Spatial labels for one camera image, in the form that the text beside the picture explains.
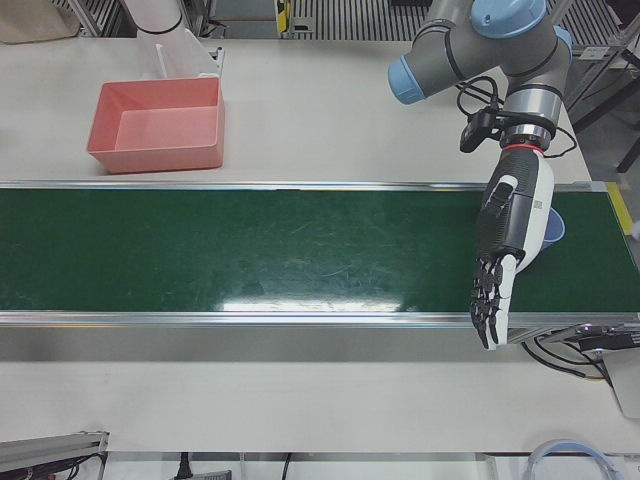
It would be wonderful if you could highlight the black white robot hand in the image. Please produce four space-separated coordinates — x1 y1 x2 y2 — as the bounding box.
468 145 555 351

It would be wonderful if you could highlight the translucent blue plastic cup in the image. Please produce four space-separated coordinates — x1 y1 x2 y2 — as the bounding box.
542 208 568 256

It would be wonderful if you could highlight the pink plastic box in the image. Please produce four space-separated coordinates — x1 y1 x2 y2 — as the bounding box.
85 75 227 175

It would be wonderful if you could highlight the yellow conveyor end strip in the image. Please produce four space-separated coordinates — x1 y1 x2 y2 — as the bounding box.
603 181 639 237

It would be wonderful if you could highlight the black controller unit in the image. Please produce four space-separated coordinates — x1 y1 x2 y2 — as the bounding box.
572 323 640 352

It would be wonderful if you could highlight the grey flat device case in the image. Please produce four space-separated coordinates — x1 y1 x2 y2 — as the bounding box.
601 348 640 420

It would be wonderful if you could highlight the green belt conveyor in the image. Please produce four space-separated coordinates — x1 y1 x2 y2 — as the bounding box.
0 178 640 364

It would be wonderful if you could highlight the aluminium profile bar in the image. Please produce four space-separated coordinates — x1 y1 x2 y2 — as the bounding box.
0 429 111 474

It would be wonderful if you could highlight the beige cardboard sheet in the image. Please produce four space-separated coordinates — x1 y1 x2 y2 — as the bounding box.
0 0 82 44

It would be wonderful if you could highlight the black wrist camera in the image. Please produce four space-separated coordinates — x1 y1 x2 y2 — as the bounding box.
459 108 505 153

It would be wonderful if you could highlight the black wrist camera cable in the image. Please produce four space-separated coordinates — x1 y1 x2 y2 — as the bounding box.
455 74 580 159

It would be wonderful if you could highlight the black cable bundle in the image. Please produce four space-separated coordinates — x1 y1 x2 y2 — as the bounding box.
518 333 612 382

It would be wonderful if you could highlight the aluminium frame rack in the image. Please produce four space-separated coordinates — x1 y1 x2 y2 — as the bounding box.
563 14 640 174

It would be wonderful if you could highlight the light blue hose coil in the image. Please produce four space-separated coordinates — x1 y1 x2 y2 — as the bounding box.
527 438 614 480

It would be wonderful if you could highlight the yellow black post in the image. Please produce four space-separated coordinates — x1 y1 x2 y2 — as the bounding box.
272 0 294 37

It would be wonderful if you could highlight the white ribbed base bracket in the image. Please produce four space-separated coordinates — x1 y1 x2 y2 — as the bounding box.
136 28 225 84

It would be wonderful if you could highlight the white cylindrical post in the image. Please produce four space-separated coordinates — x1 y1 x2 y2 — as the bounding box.
121 0 185 36

